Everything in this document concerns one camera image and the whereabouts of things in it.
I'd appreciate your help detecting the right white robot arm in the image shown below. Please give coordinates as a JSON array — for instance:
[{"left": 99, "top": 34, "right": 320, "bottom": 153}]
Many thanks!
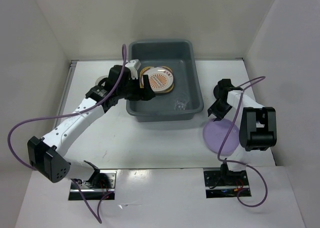
[{"left": 202, "top": 77, "right": 277, "bottom": 185}]

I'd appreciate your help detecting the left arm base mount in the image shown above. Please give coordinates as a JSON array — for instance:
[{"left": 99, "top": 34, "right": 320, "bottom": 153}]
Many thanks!
[{"left": 68, "top": 170, "right": 117, "bottom": 201}]

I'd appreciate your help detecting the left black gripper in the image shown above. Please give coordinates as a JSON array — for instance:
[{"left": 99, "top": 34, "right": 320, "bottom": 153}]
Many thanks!
[{"left": 117, "top": 75, "right": 156, "bottom": 101}]

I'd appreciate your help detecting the woven bamboo square tray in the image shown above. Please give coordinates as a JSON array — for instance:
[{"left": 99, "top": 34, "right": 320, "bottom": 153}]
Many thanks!
[{"left": 139, "top": 65, "right": 176, "bottom": 96}]

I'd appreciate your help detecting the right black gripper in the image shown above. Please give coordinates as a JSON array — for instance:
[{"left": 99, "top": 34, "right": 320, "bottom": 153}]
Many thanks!
[{"left": 207, "top": 98, "right": 233, "bottom": 121}]

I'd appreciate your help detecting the round patterned plate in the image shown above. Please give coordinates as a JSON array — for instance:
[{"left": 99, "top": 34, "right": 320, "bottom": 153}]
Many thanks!
[{"left": 141, "top": 67, "right": 175, "bottom": 93}]

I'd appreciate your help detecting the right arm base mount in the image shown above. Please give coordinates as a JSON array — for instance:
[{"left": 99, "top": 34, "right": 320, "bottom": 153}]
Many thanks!
[{"left": 203, "top": 169, "right": 252, "bottom": 199}]

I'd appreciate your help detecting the clear square small dish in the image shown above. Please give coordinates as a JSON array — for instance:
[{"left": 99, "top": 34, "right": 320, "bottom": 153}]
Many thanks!
[{"left": 95, "top": 76, "right": 107, "bottom": 85}]

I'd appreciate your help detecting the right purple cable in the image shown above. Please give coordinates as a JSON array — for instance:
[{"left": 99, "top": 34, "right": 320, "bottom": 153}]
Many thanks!
[{"left": 217, "top": 75, "right": 270, "bottom": 208}]

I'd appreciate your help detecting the black round plate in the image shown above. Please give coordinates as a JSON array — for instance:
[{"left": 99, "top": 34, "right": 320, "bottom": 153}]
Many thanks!
[{"left": 213, "top": 85, "right": 220, "bottom": 99}]

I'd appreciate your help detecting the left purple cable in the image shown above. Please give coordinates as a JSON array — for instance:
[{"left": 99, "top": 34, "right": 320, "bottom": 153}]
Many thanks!
[{"left": 8, "top": 43, "right": 128, "bottom": 224}]

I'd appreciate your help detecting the clear plastic cup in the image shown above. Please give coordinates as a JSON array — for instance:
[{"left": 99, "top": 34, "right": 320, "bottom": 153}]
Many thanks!
[{"left": 173, "top": 93, "right": 190, "bottom": 111}]

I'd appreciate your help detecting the purple cable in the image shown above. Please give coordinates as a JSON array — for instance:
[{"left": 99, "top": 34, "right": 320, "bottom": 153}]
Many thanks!
[
  {"left": 217, "top": 75, "right": 270, "bottom": 208},
  {"left": 8, "top": 43, "right": 128, "bottom": 224}
]

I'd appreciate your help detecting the purple round plate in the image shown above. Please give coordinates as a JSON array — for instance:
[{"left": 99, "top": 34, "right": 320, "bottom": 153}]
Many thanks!
[{"left": 202, "top": 119, "right": 240, "bottom": 157}]

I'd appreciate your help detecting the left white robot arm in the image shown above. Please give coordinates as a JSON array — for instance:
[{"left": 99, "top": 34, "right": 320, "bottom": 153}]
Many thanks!
[{"left": 27, "top": 59, "right": 155, "bottom": 188}]

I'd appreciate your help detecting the grey plastic bin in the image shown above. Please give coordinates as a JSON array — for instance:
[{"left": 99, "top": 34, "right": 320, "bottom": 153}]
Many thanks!
[{"left": 126, "top": 39, "right": 204, "bottom": 122}]

